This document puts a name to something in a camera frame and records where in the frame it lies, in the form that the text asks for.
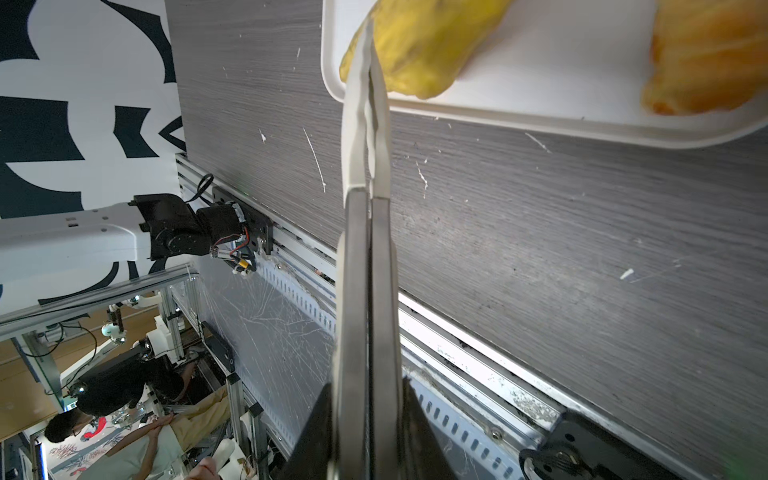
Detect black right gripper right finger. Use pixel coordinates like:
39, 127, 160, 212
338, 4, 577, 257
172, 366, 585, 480
402, 378, 457, 480

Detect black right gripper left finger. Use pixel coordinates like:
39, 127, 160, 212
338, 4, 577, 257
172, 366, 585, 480
277, 383, 333, 480

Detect steel tongs white tips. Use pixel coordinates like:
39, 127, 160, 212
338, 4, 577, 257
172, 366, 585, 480
327, 18, 404, 479

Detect yellow fake croissant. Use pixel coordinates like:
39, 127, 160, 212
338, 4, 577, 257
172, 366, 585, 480
365, 0, 512, 100

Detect long striped fake bread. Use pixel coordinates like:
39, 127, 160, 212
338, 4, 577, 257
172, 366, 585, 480
642, 0, 767, 116

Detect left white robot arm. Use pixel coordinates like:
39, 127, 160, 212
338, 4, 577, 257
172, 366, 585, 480
1, 193, 245, 315

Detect person in background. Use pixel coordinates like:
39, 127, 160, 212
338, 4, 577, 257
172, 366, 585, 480
44, 359, 231, 479

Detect white plastic tray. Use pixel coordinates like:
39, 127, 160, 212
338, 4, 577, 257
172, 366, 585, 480
320, 0, 768, 150

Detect aluminium frame rail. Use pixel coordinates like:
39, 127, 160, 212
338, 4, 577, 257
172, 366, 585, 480
173, 152, 709, 480

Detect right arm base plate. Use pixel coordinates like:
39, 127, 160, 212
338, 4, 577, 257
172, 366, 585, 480
518, 411, 678, 480

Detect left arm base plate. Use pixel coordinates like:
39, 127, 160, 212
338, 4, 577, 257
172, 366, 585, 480
213, 186, 274, 276

